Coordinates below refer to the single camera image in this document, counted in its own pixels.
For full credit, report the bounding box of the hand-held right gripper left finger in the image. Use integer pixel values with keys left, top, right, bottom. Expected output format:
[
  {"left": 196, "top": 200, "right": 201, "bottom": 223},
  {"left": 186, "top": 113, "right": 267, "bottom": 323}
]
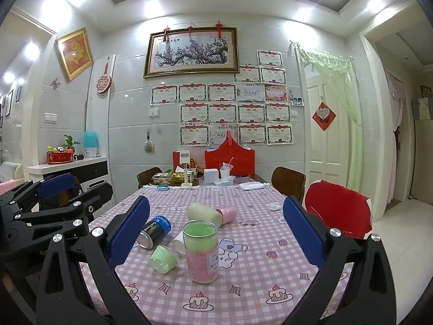
[{"left": 35, "top": 194, "right": 151, "bottom": 325}]

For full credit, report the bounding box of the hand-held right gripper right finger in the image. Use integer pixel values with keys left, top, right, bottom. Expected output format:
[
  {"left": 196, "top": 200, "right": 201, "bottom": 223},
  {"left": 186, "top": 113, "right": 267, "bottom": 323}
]
[{"left": 283, "top": 196, "right": 397, "bottom": 325}]

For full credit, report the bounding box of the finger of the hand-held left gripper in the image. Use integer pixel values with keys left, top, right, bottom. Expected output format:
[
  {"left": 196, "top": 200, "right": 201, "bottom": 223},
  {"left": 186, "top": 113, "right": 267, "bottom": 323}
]
[
  {"left": 5, "top": 183, "right": 114, "bottom": 243},
  {"left": 0, "top": 172, "right": 76, "bottom": 216}
]

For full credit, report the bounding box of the glass jar green pink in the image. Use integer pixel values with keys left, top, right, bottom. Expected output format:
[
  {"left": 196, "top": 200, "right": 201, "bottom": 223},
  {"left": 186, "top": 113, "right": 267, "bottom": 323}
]
[{"left": 182, "top": 220, "right": 219, "bottom": 283}]

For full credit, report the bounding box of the light green plastic cup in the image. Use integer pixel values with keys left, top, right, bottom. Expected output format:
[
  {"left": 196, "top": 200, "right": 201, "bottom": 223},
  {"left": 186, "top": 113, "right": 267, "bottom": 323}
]
[{"left": 149, "top": 244, "right": 181, "bottom": 275}]

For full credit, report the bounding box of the white paper cup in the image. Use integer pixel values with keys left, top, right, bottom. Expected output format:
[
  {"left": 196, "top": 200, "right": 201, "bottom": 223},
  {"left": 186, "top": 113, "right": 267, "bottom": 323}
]
[{"left": 173, "top": 233, "right": 187, "bottom": 255}]

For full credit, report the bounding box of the pink plastic cup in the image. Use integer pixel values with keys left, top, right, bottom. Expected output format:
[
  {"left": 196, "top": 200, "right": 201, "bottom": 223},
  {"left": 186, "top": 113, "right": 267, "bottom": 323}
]
[{"left": 216, "top": 206, "right": 237, "bottom": 225}]

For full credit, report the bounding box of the white cup with straws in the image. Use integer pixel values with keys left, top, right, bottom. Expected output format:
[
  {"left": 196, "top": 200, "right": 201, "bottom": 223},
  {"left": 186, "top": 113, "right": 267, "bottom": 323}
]
[{"left": 220, "top": 157, "right": 235, "bottom": 181}]

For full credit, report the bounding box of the blue metal can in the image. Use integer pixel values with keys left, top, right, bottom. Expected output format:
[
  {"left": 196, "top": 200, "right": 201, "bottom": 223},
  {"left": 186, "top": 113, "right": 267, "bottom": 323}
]
[{"left": 136, "top": 215, "right": 171, "bottom": 249}]

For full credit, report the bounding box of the red planter bowl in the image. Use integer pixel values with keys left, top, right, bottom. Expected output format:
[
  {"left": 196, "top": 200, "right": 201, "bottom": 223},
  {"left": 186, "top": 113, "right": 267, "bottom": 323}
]
[{"left": 47, "top": 152, "right": 74, "bottom": 165}]

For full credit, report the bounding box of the white side cabinet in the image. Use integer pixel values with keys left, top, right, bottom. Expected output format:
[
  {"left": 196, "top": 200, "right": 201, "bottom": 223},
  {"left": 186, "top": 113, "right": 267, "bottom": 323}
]
[{"left": 27, "top": 156, "right": 109, "bottom": 204}]

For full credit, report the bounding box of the small potted plant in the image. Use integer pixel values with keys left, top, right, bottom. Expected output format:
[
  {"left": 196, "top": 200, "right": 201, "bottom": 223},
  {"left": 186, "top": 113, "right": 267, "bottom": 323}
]
[{"left": 63, "top": 135, "right": 81, "bottom": 153}]

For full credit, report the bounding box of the red chair cover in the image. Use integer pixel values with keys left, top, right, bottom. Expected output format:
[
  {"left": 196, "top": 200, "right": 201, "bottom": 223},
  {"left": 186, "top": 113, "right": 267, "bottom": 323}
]
[{"left": 304, "top": 179, "right": 373, "bottom": 239}]

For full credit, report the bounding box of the blue and white humidifier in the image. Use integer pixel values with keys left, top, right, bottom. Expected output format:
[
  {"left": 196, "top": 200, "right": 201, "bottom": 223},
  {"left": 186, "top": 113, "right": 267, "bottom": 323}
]
[{"left": 84, "top": 131, "right": 101, "bottom": 158}]

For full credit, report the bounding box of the brown wooden chair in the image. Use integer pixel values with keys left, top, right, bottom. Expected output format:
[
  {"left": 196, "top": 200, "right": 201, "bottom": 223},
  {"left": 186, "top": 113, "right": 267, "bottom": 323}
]
[
  {"left": 137, "top": 167, "right": 163, "bottom": 189},
  {"left": 271, "top": 167, "right": 307, "bottom": 207}
]

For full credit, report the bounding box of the pink checked tablecloth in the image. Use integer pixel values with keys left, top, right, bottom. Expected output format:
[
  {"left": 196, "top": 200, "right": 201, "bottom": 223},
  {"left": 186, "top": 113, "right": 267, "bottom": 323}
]
[{"left": 79, "top": 184, "right": 354, "bottom": 325}]

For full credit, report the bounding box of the white door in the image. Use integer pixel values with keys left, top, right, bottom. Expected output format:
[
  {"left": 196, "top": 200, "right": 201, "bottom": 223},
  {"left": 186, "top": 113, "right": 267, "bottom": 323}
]
[{"left": 306, "top": 74, "right": 352, "bottom": 185}]

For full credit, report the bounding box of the white stand device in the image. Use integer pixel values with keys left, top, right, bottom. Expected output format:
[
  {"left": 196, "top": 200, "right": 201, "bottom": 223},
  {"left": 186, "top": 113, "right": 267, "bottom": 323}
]
[{"left": 179, "top": 149, "right": 193, "bottom": 188}]

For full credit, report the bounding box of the white cube box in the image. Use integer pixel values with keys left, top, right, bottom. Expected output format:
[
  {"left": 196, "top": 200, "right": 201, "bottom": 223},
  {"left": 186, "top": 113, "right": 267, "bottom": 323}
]
[{"left": 204, "top": 168, "right": 220, "bottom": 186}]

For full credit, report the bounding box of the round red hanging ornament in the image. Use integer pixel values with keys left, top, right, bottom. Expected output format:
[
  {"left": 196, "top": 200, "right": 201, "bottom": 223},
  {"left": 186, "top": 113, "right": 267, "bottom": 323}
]
[{"left": 96, "top": 63, "right": 112, "bottom": 95}]

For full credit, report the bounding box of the red diamond door poster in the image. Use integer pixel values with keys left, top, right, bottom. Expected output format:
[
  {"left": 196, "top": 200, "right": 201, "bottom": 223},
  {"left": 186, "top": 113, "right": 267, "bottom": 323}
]
[{"left": 312, "top": 102, "right": 335, "bottom": 131}]

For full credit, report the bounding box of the gold framed red picture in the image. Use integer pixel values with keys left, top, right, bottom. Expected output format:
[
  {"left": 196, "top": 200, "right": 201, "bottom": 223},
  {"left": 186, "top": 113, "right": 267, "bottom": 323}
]
[{"left": 55, "top": 28, "right": 94, "bottom": 82}]

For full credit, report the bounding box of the pink curtain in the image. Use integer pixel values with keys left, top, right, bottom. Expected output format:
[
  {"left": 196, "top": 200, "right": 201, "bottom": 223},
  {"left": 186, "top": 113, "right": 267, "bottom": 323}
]
[{"left": 386, "top": 71, "right": 406, "bottom": 207}]

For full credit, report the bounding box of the framed plum blossom painting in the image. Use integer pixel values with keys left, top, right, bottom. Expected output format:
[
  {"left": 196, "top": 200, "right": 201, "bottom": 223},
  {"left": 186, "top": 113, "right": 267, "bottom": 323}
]
[{"left": 143, "top": 27, "right": 239, "bottom": 79}]

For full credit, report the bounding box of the green string curtain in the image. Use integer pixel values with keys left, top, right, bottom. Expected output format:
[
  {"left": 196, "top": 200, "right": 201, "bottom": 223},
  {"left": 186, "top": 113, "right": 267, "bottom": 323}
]
[{"left": 299, "top": 48, "right": 357, "bottom": 204}]

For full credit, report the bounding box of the group of wall certificates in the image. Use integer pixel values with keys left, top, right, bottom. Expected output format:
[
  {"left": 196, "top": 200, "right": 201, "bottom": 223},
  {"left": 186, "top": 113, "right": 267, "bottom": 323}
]
[{"left": 150, "top": 50, "right": 293, "bottom": 146}]

